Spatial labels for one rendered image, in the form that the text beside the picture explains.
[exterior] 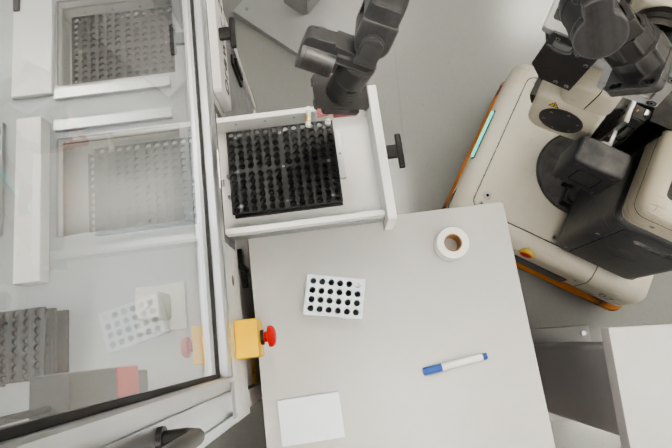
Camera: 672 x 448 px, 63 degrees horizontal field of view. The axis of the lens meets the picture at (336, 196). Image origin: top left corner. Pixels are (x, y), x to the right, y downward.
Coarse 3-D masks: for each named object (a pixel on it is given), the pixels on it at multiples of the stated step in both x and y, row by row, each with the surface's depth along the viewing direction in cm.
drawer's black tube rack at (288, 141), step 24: (240, 144) 113; (264, 144) 116; (288, 144) 113; (312, 144) 117; (240, 168) 115; (264, 168) 112; (288, 168) 115; (312, 168) 112; (240, 192) 110; (264, 192) 114; (288, 192) 110; (312, 192) 110; (336, 192) 114; (240, 216) 112
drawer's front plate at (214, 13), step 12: (216, 0) 122; (216, 12) 120; (216, 24) 117; (216, 36) 116; (216, 48) 116; (216, 60) 115; (216, 72) 114; (216, 84) 113; (228, 84) 124; (216, 96) 115; (228, 96) 122; (228, 108) 122
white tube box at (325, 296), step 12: (312, 276) 116; (324, 276) 116; (312, 288) 119; (324, 288) 115; (336, 288) 115; (348, 288) 115; (360, 288) 115; (312, 300) 118; (324, 300) 115; (336, 300) 118; (348, 300) 117; (360, 300) 115; (312, 312) 114; (324, 312) 114; (336, 312) 118; (348, 312) 118; (360, 312) 114
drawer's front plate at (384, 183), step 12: (372, 96) 113; (372, 108) 112; (372, 120) 112; (372, 132) 115; (372, 144) 118; (384, 144) 110; (384, 156) 109; (384, 168) 109; (384, 180) 108; (384, 192) 107; (384, 204) 109; (384, 216) 112; (396, 216) 106; (384, 228) 115
